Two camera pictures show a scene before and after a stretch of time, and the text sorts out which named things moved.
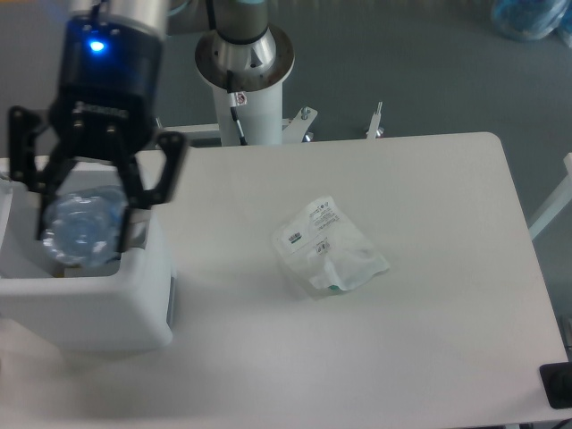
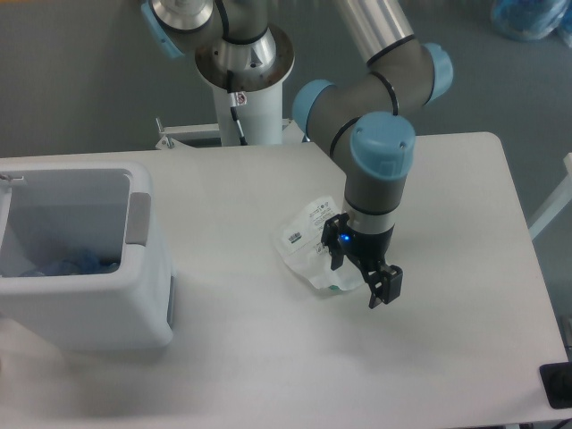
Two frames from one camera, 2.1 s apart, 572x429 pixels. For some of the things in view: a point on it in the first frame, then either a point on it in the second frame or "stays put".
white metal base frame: (292, 129) stays put
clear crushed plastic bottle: (82, 228) -> (78, 264)
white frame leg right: (555, 203) stays put
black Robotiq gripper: (110, 79) -> (367, 249)
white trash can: (125, 306) stays put
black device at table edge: (558, 382) stays put
